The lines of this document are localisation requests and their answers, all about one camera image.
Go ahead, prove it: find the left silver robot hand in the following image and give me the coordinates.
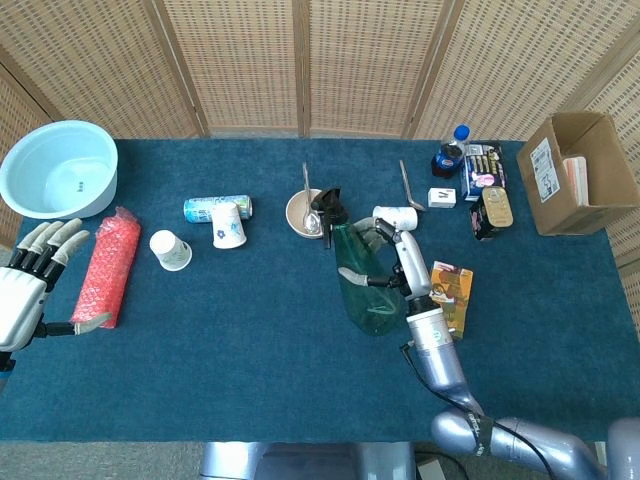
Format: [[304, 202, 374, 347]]
[[0, 217, 114, 354]]

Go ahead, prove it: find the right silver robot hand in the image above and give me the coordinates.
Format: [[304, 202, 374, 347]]
[[338, 215, 434, 302]]

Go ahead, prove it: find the green spray bottle black trigger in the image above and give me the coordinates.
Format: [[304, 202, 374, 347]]
[[309, 187, 404, 337]]

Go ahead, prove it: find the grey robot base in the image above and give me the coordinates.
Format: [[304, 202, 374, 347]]
[[198, 441, 419, 480]]

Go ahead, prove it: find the cola bottle blue cap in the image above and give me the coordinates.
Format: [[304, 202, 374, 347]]
[[431, 124, 472, 179]]

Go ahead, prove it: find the orange yellow snack box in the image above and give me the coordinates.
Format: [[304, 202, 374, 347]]
[[428, 260, 474, 342]]

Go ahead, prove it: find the white paper cup small print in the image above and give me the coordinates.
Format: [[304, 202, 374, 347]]
[[371, 205, 419, 232]]

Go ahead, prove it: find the small white box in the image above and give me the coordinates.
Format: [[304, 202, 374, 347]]
[[427, 187, 458, 210]]

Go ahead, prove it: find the metal spoon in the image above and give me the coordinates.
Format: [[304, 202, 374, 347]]
[[398, 159, 427, 213], [301, 162, 322, 235]]

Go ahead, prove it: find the red bubble wrap package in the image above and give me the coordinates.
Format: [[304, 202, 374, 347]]
[[70, 206, 142, 330]]

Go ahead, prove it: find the black gold tin can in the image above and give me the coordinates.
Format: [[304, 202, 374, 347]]
[[468, 186, 515, 243]]

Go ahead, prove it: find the blue white carton box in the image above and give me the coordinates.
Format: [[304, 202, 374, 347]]
[[459, 143, 506, 203]]

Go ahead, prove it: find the beige bowl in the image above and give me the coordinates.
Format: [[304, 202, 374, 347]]
[[285, 189, 327, 240]]

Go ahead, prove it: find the light blue plastic basin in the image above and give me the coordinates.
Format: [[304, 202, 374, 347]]
[[0, 119, 119, 220]]

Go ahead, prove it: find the paper cup green leaf print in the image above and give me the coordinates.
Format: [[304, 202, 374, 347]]
[[148, 229, 193, 273]]

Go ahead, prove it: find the brown cardboard box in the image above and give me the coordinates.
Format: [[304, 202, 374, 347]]
[[516, 111, 640, 237]]

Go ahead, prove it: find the pink white packet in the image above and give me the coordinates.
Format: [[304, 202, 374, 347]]
[[562, 156, 592, 207]]

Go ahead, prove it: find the paper cup purple flower print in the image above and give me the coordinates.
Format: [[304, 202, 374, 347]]
[[210, 201, 248, 250]]

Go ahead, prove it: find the blue carpet table cover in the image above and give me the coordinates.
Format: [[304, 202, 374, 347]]
[[0, 138, 640, 444]]

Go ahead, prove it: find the blue green drink can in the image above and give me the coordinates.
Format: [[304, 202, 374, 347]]
[[183, 194, 254, 224]]

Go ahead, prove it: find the woven bamboo folding screen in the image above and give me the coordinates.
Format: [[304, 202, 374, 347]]
[[0, 0, 640, 301]]

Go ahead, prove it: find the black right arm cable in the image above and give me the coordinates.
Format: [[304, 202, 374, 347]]
[[398, 341, 559, 480]]

